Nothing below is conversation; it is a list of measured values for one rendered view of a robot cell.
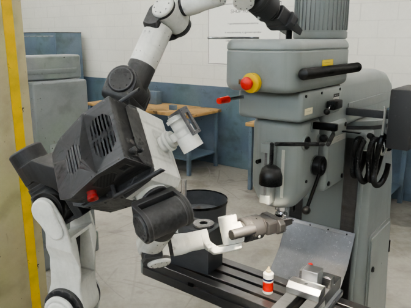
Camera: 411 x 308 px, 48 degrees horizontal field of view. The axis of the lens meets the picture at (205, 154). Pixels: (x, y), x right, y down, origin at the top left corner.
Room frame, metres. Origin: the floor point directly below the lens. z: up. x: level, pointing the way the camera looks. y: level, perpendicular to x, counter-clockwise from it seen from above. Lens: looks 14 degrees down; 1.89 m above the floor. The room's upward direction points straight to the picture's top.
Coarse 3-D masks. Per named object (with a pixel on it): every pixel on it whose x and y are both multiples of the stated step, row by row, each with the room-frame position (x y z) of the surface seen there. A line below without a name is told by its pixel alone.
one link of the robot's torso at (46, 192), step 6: (42, 186) 1.40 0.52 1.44; (48, 186) 1.40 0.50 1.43; (36, 192) 1.39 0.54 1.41; (42, 192) 1.39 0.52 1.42; (48, 192) 1.39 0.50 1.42; (54, 192) 1.39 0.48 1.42; (36, 198) 1.40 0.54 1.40; (48, 198) 1.38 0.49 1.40; (54, 198) 1.38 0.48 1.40; (54, 204) 1.37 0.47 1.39; (60, 204) 1.37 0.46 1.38; (66, 204) 1.39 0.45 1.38; (60, 210) 1.37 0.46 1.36; (66, 210) 1.38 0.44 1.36; (66, 216) 1.39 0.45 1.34
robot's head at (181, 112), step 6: (180, 108) 1.31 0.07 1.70; (186, 108) 1.33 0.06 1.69; (174, 114) 1.32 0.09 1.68; (180, 114) 1.31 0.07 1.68; (168, 120) 1.33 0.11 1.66; (186, 120) 1.30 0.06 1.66; (192, 120) 1.32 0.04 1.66; (198, 126) 1.32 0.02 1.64; (192, 132) 1.30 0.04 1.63; (198, 132) 1.31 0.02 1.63
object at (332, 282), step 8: (328, 280) 1.51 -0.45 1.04; (336, 280) 1.57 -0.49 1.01; (328, 288) 1.51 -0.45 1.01; (336, 288) 1.57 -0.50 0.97; (288, 296) 1.46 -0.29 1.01; (296, 296) 1.46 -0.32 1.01; (328, 296) 1.50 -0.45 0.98; (336, 296) 1.55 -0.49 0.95; (280, 304) 1.41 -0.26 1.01; (288, 304) 1.41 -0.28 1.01; (296, 304) 1.42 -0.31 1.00; (304, 304) 1.41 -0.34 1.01; (312, 304) 1.41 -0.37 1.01; (320, 304) 1.45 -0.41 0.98; (328, 304) 1.49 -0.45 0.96
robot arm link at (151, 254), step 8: (136, 240) 1.36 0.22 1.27; (168, 240) 1.26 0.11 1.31; (144, 248) 1.31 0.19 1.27; (152, 248) 1.29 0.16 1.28; (160, 248) 1.30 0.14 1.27; (144, 256) 1.32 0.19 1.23; (152, 256) 1.32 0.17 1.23; (160, 256) 1.34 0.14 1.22; (168, 256) 1.37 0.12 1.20; (144, 264) 1.36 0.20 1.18; (152, 264) 1.35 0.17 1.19; (160, 264) 1.37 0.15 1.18; (168, 264) 1.39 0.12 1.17
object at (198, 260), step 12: (180, 228) 1.81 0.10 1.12; (192, 228) 1.79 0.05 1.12; (204, 228) 1.77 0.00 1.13; (216, 228) 1.79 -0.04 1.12; (216, 240) 1.79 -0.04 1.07; (192, 252) 1.78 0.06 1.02; (204, 252) 1.74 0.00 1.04; (180, 264) 1.81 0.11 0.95; (192, 264) 1.78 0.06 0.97; (204, 264) 1.74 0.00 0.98; (216, 264) 1.79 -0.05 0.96
